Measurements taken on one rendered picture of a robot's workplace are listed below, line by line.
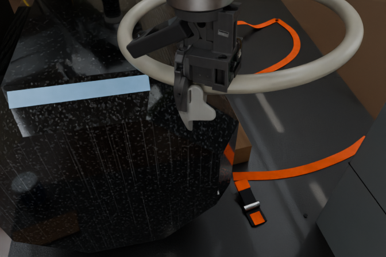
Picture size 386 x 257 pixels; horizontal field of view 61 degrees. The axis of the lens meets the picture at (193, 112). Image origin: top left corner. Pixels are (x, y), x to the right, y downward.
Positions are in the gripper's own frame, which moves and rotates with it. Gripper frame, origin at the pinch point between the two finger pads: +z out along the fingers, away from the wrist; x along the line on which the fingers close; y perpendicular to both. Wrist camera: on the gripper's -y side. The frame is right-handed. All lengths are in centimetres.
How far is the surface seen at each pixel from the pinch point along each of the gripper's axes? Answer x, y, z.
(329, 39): 192, 22, 80
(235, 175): 54, -5, 84
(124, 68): 13.7, -23.3, 4.4
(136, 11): 19.9, -21.6, -7.2
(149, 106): 10.5, -16.1, 11.6
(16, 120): -5.6, -40.7, 9.9
